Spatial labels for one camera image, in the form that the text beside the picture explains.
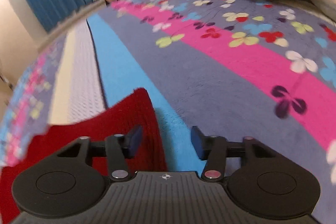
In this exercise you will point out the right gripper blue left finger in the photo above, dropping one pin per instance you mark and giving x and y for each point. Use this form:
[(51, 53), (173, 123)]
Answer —
[(120, 147)]

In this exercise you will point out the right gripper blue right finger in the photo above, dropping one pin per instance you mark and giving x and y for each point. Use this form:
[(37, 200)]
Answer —
[(212, 150)]

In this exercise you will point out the colourful floral striped blanket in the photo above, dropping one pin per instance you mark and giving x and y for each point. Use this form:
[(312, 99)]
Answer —
[(231, 67)]

